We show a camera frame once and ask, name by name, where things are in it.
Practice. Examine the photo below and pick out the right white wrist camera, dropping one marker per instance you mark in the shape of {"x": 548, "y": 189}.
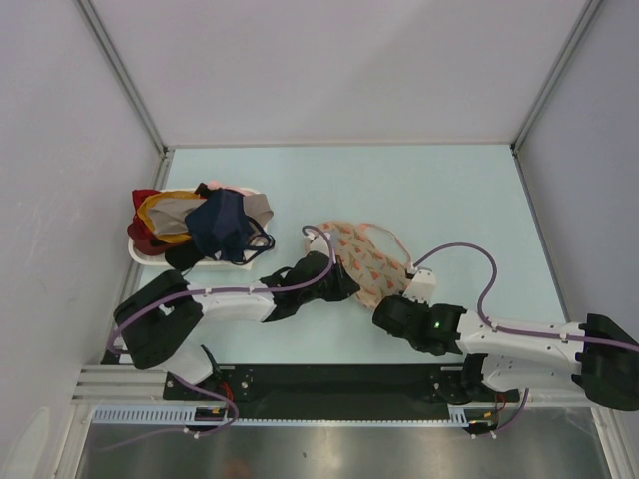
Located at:
{"x": 421, "y": 287}

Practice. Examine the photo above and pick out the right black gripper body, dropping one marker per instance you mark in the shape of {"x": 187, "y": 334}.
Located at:
{"x": 411, "y": 302}

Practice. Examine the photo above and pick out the black garment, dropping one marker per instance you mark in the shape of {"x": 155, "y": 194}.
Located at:
{"x": 184, "y": 257}

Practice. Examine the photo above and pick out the white plastic basket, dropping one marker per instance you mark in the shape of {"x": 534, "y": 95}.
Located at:
{"x": 159, "y": 260}

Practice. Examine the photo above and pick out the pink garment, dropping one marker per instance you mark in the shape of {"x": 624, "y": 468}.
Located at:
{"x": 215, "y": 185}

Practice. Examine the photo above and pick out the yellow garment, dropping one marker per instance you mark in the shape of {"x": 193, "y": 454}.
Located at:
{"x": 150, "y": 201}

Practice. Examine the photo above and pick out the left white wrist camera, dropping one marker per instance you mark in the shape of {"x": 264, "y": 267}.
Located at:
{"x": 316, "y": 243}

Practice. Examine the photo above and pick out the white cable duct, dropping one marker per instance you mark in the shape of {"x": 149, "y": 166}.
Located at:
{"x": 192, "y": 418}

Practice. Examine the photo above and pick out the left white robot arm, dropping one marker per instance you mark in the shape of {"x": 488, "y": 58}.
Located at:
{"x": 159, "y": 323}

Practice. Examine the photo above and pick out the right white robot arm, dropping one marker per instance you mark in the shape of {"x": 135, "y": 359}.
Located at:
{"x": 596, "y": 356}

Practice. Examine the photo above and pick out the aluminium frame rail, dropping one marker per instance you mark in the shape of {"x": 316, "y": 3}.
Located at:
{"x": 118, "y": 384}

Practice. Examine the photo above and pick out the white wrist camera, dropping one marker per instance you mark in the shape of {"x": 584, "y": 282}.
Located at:
{"x": 316, "y": 243}
{"x": 421, "y": 287}

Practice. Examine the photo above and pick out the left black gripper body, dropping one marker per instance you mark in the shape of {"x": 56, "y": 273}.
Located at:
{"x": 330, "y": 288}

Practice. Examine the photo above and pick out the red garment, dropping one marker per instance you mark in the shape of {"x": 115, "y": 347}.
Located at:
{"x": 143, "y": 239}

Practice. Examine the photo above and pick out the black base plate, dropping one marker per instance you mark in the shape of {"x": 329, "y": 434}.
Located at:
{"x": 339, "y": 391}

